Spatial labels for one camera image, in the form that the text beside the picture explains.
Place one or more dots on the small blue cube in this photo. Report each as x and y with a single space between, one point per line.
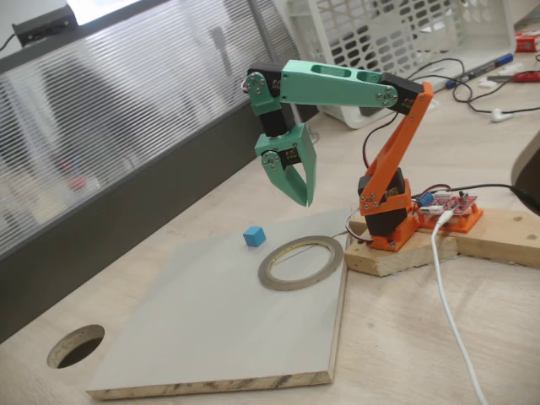
253 237

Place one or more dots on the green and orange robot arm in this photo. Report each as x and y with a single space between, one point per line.
337 84

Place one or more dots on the white rectangular plastic block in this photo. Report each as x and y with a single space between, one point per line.
436 104

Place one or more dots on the red controller circuit board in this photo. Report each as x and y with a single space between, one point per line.
451 204

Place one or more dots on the frosted glass desk partition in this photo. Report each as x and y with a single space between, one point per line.
126 105

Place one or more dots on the grey chipboard panel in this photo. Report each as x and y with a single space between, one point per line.
211 316

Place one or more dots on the white plastic lattice basket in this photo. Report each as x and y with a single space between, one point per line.
422 25

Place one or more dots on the wooden base block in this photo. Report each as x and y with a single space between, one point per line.
485 242

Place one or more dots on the white earbud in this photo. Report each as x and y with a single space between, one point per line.
498 115

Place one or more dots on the blue capped marker pen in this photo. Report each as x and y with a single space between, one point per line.
481 70

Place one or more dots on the dark rounded object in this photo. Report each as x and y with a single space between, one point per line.
531 169

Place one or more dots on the red and white box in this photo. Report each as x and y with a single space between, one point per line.
528 43

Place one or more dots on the black box on partition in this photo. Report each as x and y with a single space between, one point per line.
42 25

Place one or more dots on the orange circuit board mount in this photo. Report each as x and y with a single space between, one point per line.
469 222

